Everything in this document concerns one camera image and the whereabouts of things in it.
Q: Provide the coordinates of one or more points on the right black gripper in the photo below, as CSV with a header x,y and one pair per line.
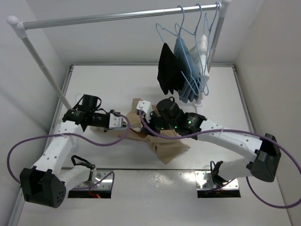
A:
x,y
150,125

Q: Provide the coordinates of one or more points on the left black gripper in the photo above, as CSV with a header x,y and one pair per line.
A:
x,y
105,128

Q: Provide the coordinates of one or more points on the beige t shirt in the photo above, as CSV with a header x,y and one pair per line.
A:
x,y
165,149

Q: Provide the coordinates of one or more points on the light blue wire hanger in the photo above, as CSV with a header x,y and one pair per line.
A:
x,y
127,127

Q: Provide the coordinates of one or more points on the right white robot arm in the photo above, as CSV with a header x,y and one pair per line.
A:
x,y
260,156

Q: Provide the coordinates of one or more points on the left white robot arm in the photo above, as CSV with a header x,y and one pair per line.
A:
x,y
44,183

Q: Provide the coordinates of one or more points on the blue hanger with black garment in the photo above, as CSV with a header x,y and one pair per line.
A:
x,y
160,29

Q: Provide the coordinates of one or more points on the blue hanger with white garment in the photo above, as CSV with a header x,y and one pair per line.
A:
x,y
207,29

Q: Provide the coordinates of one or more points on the blue denim hanging garment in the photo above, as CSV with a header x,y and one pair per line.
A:
x,y
189,71

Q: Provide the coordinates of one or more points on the black hanging garment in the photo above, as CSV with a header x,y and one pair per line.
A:
x,y
169,76

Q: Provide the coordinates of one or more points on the white hanging garment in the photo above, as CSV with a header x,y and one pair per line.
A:
x,y
199,56

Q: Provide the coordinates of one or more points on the white and silver clothes rack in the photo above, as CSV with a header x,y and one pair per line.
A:
x,y
20,29

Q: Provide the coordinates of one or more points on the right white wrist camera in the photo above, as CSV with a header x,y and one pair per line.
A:
x,y
146,108

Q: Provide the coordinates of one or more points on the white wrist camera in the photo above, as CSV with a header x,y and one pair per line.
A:
x,y
115,122
146,108

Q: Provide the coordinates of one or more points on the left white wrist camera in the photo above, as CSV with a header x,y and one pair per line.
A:
x,y
115,122

